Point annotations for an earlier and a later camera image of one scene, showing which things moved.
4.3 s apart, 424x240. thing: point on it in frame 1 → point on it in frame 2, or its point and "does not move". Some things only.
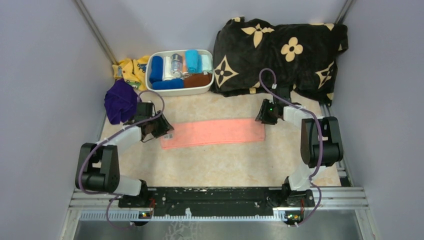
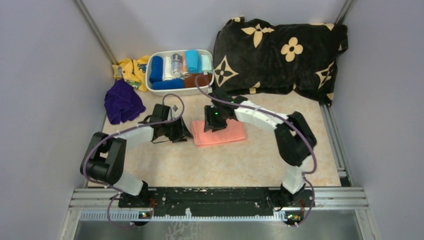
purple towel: x=121 y=102 does not move
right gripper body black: x=267 y=114 → x=215 y=118
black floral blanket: x=304 y=56 does not move
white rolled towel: x=166 y=71 does not move
